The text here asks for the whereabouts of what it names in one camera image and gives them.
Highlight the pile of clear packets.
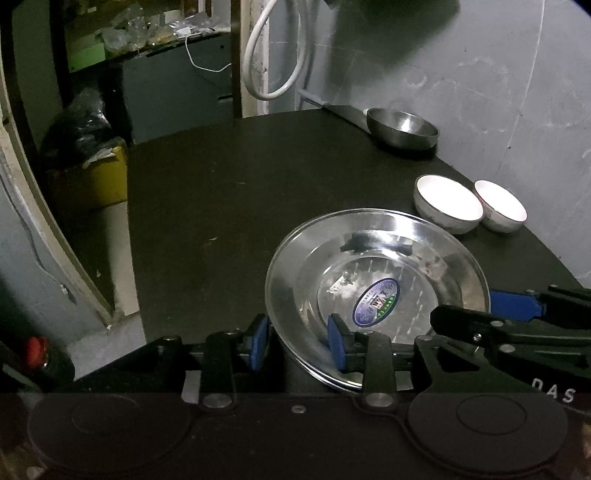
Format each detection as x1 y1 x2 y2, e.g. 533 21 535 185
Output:
65 0 232 52

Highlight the grey wall wire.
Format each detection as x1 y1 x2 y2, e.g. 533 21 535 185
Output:
0 157 77 305

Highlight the cream wooden post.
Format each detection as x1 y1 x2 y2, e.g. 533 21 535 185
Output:
231 0 270 119

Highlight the steel plate with oval sticker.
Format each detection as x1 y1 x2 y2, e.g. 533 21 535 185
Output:
265 209 491 393

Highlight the dark bottle with red cap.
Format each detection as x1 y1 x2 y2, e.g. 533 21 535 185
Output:
23 336 75 385

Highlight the cream door frame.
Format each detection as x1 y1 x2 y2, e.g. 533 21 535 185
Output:
0 0 117 329

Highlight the white bowl dark rim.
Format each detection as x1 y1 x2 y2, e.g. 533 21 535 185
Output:
413 174 485 235

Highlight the black plastic bag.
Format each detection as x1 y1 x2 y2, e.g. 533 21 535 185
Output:
41 89 123 162

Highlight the dark cabinet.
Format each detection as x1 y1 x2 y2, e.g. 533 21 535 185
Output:
121 32 243 145

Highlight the green box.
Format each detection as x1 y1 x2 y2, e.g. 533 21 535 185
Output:
68 39 110 73

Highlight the cleaver with cream handle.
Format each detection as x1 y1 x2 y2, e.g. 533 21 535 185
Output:
300 88 371 137

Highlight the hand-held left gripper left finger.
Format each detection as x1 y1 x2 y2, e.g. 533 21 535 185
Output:
78 315 271 412

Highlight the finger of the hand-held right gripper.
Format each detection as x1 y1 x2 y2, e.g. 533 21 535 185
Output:
489 285 591 329
429 305 591 368

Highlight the steel bowl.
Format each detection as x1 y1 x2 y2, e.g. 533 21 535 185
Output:
367 108 439 151

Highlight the thin white cable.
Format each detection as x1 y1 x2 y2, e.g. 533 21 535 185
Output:
185 34 232 73

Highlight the white bowl red rim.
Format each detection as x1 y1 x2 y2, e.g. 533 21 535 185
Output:
474 179 528 234

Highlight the plain steel plate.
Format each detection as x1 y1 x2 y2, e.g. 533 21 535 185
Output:
288 344 416 394

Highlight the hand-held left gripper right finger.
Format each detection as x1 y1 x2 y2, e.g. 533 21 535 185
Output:
328 314 481 411

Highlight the thick white cable loop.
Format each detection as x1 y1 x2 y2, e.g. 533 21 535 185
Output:
242 0 325 100

